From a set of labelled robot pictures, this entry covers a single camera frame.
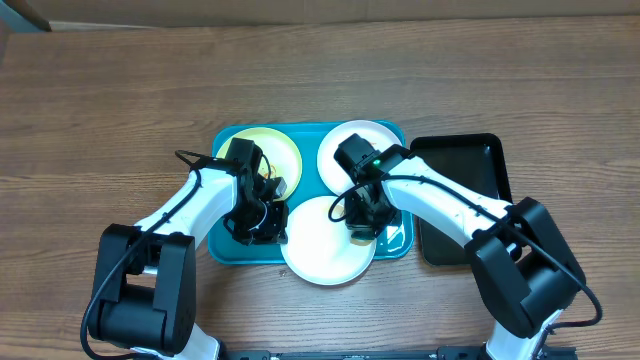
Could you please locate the white plate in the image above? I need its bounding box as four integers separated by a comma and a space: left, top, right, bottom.
317, 120, 406, 195
281, 196, 376, 286

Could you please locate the yellow plate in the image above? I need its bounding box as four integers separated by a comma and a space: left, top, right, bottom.
212, 127, 303, 201

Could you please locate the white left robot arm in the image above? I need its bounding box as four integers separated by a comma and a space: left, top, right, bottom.
80, 166, 286, 359

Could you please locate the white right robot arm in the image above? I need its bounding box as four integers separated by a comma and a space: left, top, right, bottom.
335, 149, 593, 359

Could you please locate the teal plastic tray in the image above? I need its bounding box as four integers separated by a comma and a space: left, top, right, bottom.
208, 120, 414, 265

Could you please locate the black plastic tray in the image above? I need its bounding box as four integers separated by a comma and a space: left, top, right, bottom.
410, 133, 512, 266

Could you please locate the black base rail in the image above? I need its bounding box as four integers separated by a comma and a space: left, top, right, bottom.
219, 344, 581, 360

